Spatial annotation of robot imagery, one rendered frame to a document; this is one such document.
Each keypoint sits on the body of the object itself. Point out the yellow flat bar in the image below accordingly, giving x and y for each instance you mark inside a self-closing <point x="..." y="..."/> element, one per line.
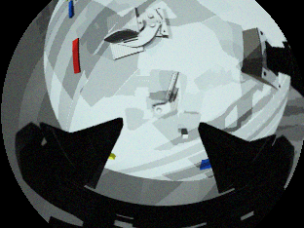
<point x="111" y="156"/>

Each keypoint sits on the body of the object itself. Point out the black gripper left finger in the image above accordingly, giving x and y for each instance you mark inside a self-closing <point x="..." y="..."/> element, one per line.
<point x="87" y="150"/>

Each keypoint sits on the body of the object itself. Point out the blue flat bar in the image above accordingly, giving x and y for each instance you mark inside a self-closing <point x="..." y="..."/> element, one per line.
<point x="70" y="9"/>

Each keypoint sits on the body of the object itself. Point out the blue flat plate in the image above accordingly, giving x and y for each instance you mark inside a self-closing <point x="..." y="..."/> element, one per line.
<point x="205" y="164"/>

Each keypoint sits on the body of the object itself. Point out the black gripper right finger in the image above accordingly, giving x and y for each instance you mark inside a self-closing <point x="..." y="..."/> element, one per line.
<point x="228" y="155"/>

